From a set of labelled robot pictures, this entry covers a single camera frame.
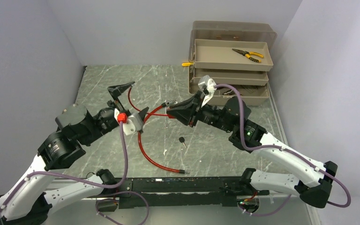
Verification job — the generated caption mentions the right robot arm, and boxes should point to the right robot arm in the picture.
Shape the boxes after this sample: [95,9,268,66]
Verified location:
[166,91,338,209]

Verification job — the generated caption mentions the red cable lock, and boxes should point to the red cable lock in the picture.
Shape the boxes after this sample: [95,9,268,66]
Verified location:
[137,99,189,174]

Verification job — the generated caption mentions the tools in bottom tray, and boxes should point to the tools in bottom tray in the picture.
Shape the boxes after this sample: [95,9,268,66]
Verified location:
[218,85,263,98]

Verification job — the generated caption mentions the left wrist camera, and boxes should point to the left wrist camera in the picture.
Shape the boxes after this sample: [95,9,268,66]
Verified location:
[114,109,144,135]

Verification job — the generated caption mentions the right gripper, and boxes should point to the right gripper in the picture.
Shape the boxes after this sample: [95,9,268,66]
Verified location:
[167,90,234,133]

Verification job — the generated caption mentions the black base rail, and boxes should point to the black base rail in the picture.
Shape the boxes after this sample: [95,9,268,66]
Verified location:
[99,176,269,209]

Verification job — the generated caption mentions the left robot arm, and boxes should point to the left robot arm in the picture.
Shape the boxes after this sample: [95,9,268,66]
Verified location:
[0,82,148,225]

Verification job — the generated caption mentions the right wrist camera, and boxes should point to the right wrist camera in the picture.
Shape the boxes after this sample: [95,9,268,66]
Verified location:
[198,75,217,107]

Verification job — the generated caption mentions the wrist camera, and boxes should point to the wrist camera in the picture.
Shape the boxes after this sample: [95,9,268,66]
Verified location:
[114,109,144,135]
[198,75,217,107]

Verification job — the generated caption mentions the yellow handled pliers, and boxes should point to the yellow handled pliers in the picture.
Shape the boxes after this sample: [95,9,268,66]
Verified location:
[232,48,264,63]

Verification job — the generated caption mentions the black head car key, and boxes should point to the black head car key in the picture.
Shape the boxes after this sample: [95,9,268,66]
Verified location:
[179,137,187,148]

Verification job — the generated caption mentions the yellow handled screwdriver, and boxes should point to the yellow handled screwdriver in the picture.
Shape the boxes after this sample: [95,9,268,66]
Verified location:
[181,62,193,67]

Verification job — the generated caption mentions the beige tiered toolbox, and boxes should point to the beige tiered toolbox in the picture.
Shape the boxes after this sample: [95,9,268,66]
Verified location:
[188,21,277,106]

